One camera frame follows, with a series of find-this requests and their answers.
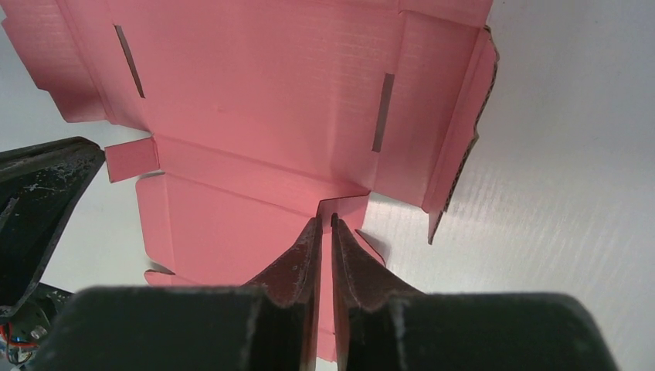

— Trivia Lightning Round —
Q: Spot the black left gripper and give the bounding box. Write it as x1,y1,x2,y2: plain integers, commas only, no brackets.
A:
1,137,106,365

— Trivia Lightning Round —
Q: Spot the pink cardboard box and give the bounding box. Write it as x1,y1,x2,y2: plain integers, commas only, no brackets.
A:
0,0,500,362

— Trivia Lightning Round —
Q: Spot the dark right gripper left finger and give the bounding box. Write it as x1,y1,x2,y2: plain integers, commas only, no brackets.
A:
246,216,323,370

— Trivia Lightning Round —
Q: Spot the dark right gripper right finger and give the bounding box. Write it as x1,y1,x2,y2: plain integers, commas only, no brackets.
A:
331,213,423,370

